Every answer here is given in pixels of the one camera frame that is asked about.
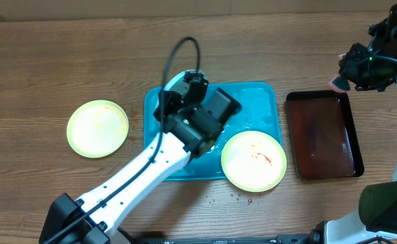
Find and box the pink green round sponge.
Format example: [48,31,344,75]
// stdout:
[327,53,352,94]

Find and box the yellow plate with red stain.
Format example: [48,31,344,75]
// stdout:
[66,100,129,159]

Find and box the light blue plate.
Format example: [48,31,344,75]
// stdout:
[162,69,209,115]

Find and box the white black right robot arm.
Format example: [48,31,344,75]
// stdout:
[308,4,397,244]

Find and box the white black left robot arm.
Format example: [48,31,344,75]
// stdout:
[39,70,241,244]

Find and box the teal plastic tray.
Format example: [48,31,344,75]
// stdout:
[144,82,281,181]

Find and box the yellow plate near tray edge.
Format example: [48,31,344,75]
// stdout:
[221,131,287,192]

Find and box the dark brown rectangular tray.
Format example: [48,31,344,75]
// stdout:
[286,90,364,180]

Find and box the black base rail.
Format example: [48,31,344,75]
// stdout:
[121,232,310,244]

